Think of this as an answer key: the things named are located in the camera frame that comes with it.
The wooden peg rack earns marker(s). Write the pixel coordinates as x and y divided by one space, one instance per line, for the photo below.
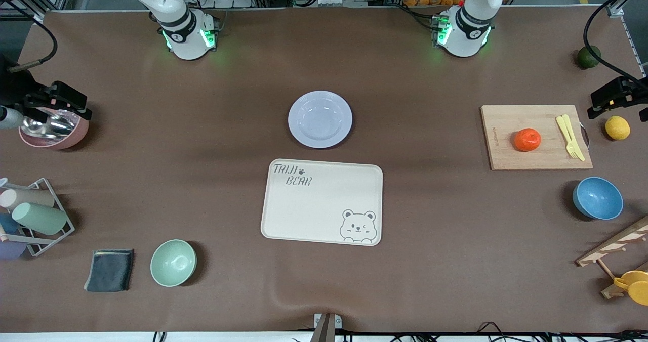
615 243

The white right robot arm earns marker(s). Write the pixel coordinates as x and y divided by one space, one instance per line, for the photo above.
187 33

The wooden cutting board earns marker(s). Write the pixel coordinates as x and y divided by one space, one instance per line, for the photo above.
511 150

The lavender round plate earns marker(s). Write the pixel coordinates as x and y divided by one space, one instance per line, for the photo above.
320 119

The metal table edge bracket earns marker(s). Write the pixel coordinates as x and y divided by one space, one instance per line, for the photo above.
326 324

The yellow lemon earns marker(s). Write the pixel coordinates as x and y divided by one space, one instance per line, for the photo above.
617 128

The yellow plastic knife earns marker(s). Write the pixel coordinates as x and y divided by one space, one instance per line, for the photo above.
573 129

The dark grey folded cloth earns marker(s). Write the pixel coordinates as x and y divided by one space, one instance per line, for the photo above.
109 271

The blue bowl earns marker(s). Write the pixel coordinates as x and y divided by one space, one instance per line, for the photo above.
598 199

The purple cup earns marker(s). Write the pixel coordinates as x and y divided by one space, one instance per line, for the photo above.
10 251

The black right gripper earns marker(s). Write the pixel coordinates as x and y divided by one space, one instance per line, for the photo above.
19 90

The mint green cup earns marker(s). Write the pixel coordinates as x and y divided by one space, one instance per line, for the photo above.
40 218

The blue cup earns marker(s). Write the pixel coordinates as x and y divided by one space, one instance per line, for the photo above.
7 224

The dark green avocado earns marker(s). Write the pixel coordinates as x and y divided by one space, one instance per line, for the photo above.
588 58

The orange mandarin fruit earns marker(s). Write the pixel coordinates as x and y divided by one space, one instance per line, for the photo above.
527 139

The beige cup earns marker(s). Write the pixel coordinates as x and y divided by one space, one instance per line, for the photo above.
28 198

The yellow plastic fork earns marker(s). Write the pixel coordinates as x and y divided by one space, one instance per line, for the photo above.
569 142

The shiny metal ladle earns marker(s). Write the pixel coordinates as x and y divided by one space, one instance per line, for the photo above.
48 127

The pink bowl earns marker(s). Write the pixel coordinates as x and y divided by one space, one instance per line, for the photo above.
61 140

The cream bear print tray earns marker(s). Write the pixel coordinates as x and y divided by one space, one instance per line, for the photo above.
314 205

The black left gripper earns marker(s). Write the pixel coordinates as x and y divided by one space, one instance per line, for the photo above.
611 94

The mint green bowl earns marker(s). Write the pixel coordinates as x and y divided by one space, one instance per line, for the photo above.
173 263

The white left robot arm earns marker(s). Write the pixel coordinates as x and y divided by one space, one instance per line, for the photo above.
468 31

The yellow mug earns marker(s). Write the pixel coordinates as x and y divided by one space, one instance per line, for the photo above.
637 287

